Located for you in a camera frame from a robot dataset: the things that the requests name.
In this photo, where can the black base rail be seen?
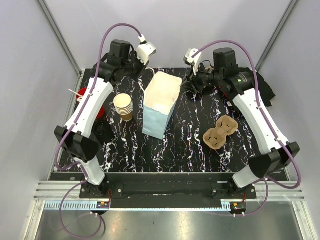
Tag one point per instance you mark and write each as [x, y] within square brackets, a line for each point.
[175, 202]

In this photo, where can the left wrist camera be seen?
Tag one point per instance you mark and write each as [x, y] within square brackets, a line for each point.
[145, 50]

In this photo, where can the stack of pulp cup carriers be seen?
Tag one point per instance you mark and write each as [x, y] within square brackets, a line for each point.
[208, 68]

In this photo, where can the stack of paper cups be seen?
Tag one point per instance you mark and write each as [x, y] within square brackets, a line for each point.
[124, 106]

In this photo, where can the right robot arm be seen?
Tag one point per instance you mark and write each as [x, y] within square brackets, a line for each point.
[241, 87]

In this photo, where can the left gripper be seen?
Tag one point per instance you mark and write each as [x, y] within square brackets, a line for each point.
[142, 67]

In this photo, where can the light blue paper bag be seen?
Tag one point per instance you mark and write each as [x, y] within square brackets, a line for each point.
[159, 101]

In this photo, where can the single pulp cup carrier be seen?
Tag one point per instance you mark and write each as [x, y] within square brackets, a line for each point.
[216, 137]

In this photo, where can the stack of black lids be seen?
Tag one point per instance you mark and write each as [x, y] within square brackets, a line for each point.
[103, 132]

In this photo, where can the black cloth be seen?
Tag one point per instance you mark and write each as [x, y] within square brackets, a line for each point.
[265, 90]

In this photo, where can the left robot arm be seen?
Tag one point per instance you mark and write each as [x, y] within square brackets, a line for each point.
[74, 137]

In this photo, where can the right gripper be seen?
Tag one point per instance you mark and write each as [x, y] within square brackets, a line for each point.
[192, 84]

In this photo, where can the red cup with stirrers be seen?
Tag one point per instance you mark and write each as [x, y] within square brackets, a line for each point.
[79, 97]

